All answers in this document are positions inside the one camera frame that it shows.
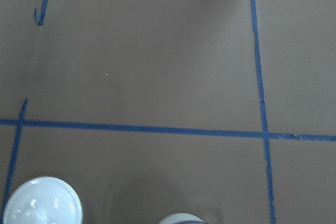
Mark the white enamel cup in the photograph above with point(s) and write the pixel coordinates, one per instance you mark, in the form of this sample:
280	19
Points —
181	218

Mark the brown cardboard table mat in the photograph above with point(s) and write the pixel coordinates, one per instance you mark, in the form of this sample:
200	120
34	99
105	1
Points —
224	109

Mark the white cup lid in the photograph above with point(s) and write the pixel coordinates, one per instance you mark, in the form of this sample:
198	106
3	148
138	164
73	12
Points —
44	200

